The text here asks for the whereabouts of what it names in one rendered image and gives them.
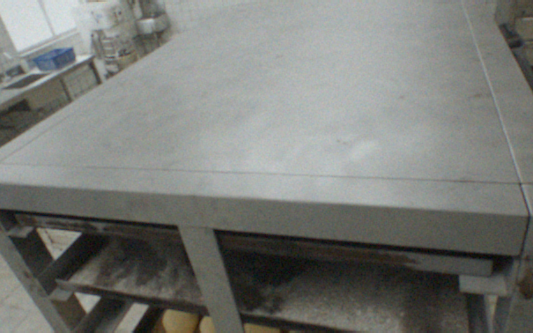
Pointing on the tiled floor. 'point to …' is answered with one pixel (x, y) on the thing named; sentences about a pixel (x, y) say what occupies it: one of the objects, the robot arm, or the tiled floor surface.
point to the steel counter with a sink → (23, 92)
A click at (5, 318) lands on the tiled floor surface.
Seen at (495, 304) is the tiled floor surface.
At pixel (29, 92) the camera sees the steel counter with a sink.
